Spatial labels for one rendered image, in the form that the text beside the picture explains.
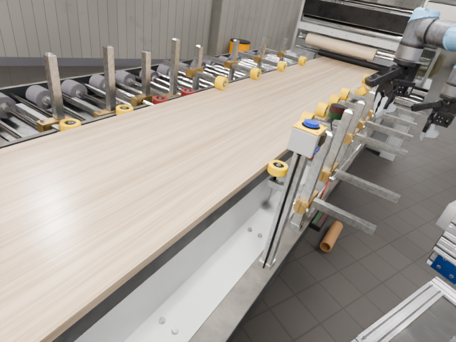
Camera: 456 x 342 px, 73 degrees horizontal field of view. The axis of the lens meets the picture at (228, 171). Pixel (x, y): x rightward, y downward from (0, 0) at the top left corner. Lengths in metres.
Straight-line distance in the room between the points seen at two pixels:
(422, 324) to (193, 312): 1.26
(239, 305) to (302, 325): 0.94
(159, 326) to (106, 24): 4.98
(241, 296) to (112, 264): 0.41
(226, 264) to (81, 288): 0.57
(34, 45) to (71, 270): 4.85
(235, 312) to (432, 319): 1.27
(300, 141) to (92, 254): 0.58
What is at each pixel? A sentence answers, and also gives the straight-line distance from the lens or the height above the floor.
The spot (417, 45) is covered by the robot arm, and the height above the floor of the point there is 1.42.
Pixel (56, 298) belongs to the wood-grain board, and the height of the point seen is 0.90.
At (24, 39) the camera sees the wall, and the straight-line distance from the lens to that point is 5.46.
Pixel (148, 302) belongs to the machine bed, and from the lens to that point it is 0.97.
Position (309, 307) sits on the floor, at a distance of 1.97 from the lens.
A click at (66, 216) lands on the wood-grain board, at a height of 0.90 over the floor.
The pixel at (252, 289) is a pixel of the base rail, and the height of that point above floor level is 0.70.
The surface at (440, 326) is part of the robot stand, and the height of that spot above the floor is 0.21.
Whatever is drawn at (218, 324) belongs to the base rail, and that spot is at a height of 0.70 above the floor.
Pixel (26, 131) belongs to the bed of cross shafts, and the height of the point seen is 0.71.
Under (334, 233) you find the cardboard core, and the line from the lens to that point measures 2.38.
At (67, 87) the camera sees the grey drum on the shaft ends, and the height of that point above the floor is 0.83.
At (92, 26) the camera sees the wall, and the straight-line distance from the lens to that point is 5.52.
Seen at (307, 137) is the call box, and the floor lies 1.20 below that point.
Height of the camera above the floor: 1.50
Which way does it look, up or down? 32 degrees down
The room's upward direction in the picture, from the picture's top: 10 degrees clockwise
